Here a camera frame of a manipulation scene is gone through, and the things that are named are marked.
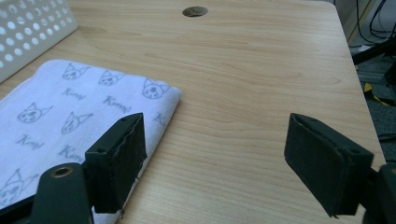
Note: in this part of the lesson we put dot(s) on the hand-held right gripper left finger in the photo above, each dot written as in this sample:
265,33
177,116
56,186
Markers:
115,165

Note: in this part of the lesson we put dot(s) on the white cat-print towel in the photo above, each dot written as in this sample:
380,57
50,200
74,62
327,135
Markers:
62,124

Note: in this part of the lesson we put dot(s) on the black metal stand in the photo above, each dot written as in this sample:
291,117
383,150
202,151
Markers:
375,51

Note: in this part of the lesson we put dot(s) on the white perforated basket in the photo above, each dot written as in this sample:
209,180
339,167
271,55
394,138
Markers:
28,31

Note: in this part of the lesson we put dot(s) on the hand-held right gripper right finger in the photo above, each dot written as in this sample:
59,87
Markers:
323,161

